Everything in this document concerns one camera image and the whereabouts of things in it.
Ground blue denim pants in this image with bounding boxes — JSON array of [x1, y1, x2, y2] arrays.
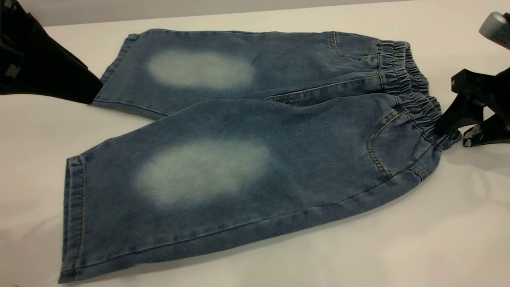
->
[[59, 29, 462, 284]]

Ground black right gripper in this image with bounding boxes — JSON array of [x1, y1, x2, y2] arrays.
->
[[435, 68, 510, 147]]

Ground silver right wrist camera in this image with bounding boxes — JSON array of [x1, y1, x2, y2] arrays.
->
[[478, 12, 510, 50]]

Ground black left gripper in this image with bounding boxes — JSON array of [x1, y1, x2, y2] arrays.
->
[[0, 0, 103, 105]]

